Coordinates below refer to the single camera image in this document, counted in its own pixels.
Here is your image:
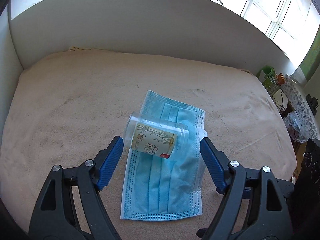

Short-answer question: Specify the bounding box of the blue surgical face mask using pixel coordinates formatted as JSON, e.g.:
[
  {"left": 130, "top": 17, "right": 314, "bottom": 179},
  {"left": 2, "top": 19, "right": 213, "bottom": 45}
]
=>
[{"left": 120, "top": 90, "right": 207, "bottom": 222}]

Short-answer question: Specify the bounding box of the clear labelled plastic jar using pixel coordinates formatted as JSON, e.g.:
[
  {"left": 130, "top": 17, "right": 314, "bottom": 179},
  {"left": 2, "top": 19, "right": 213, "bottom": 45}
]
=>
[{"left": 124, "top": 112, "right": 189, "bottom": 159}]

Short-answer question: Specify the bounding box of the black speaker box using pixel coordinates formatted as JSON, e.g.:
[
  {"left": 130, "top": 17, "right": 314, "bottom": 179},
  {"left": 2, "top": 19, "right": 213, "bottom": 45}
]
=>
[{"left": 290, "top": 139, "right": 319, "bottom": 234}]

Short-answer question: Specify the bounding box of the green patterned shopping bag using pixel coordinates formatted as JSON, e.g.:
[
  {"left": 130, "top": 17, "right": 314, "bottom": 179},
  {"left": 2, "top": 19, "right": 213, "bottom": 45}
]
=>
[{"left": 256, "top": 65, "right": 286, "bottom": 96}]

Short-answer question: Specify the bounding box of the window frame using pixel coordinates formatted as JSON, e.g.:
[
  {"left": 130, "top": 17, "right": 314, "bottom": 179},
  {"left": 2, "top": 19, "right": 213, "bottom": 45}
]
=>
[{"left": 222, "top": 0, "right": 319, "bottom": 64}]

